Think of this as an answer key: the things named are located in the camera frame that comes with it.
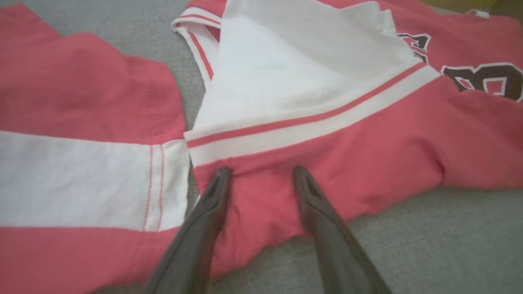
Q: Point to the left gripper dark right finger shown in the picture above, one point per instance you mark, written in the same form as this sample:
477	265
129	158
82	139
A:
331	245

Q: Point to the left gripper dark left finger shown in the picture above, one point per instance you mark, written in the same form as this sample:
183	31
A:
196	241

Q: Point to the red jersey with white trim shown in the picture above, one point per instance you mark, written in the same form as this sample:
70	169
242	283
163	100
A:
367	143

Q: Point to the red shorts with white stripe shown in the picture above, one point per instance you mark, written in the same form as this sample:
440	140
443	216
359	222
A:
81	122

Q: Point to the grey sofa seat cushion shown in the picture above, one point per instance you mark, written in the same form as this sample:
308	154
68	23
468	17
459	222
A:
429	245

